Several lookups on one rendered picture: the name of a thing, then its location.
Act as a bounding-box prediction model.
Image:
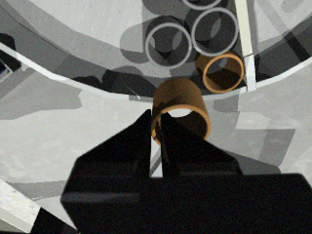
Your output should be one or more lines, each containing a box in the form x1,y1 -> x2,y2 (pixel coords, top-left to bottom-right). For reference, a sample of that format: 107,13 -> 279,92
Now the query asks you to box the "grey metal bushing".
144,15 -> 192,69
179,0 -> 221,11
184,5 -> 239,57

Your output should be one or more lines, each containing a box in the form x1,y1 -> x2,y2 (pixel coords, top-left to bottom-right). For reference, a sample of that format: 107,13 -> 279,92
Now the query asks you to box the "blue plastic tray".
0,61 -> 7,74

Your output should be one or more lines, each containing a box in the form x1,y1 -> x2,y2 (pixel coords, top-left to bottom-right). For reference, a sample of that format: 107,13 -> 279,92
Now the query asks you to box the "bronze bushing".
195,49 -> 245,94
151,78 -> 212,146

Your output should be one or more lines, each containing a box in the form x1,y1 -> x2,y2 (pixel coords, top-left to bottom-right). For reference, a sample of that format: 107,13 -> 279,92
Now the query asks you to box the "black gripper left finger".
69,109 -> 151,177

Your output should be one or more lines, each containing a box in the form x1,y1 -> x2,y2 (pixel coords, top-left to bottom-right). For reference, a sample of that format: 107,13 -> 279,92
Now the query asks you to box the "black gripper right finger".
161,112 -> 243,176

